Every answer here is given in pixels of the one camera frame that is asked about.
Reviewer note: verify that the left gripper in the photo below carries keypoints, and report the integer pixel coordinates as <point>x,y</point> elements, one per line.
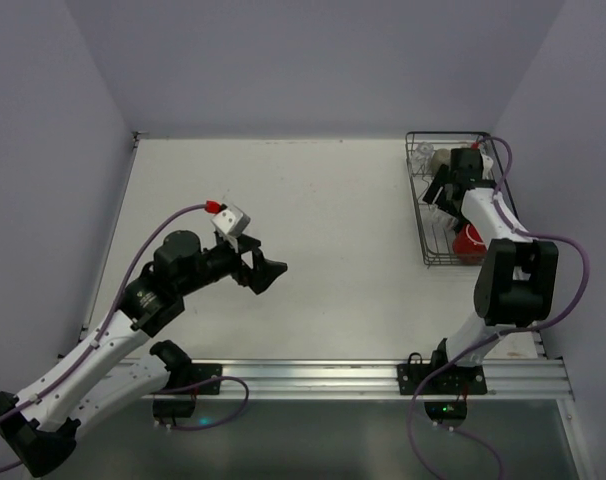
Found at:
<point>246,262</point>

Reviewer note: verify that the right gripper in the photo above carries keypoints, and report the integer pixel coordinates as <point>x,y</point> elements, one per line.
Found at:
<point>441,187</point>

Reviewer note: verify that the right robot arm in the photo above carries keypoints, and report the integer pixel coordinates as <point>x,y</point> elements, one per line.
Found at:
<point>516,281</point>

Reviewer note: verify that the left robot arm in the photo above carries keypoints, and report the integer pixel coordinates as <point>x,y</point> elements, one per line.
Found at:
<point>42,422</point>

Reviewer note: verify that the clear glass back left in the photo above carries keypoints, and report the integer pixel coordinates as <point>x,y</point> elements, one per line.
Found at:
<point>420,157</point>

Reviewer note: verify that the olive green mug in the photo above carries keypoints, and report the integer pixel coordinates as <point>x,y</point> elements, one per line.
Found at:
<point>440,157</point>

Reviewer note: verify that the red mug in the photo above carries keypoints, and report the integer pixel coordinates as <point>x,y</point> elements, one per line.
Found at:
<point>468,242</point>

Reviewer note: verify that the black wire dish rack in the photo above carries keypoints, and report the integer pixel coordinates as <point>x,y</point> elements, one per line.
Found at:
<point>436,243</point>

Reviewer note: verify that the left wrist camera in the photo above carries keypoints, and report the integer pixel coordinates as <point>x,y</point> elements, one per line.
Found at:
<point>230,221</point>

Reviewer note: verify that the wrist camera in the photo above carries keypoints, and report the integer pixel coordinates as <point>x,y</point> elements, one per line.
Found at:
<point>488,165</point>
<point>230,221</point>

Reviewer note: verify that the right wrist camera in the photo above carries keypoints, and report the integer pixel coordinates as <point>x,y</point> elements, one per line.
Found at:
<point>488,165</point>

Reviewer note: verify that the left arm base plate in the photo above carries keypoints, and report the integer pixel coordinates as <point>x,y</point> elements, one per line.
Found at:
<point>192,373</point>

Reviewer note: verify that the aluminium mounting rail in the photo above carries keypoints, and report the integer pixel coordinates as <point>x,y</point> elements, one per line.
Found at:
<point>377,380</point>

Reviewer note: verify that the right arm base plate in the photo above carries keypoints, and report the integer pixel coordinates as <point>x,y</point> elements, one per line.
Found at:
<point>453,381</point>

